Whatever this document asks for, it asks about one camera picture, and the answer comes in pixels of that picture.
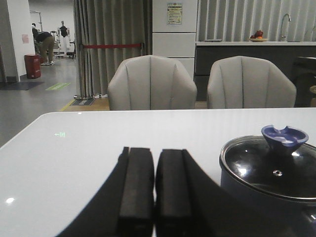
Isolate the right beige chair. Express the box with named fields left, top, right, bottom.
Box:
left=207, top=56, right=296, bottom=109

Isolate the fruit plate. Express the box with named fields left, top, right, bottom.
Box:
left=248, top=30, right=269, bottom=42

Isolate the red trash bin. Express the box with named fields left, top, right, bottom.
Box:
left=24, top=54, right=41, bottom=79

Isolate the poster on refrigerator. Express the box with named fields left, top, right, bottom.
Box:
left=166, top=2, right=183, bottom=25

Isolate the red barrier belt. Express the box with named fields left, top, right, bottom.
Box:
left=82, top=43, right=143, bottom=49

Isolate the white refrigerator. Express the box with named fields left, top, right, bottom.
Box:
left=152, top=0, right=198, bottom=77

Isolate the left beige chair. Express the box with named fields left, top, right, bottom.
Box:
left=108, top=55, right=197, bottom=111

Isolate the glass lid with blue knob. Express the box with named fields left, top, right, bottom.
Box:
left=220, top=125, right=316, bottom=201

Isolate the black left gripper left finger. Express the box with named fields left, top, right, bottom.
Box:
left=59, top=147, right=153, bottom=237

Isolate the dark blue saucepan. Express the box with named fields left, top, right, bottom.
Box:
left=220, top=158, right=316, bottom=237

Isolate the dark kitchen counter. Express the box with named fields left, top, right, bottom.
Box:
left=194, top=41, right=316, bottom=101

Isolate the person in brown clothes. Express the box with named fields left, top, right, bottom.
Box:
left=32, top=23, right=54, bottom=66

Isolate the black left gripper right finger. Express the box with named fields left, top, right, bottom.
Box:
left=155, top=149, right=312, bottom=237

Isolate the grey curtain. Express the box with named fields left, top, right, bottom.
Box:
left=73, top=0, right=153, bottom=98

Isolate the beige chair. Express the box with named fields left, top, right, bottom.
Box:
left=108, top=55, right=197, bottom=111
left=207, top=56, right=296, bottom=109

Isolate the chrome faucet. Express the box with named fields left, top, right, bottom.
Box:
left=279, top=13, right=291, bottom=41

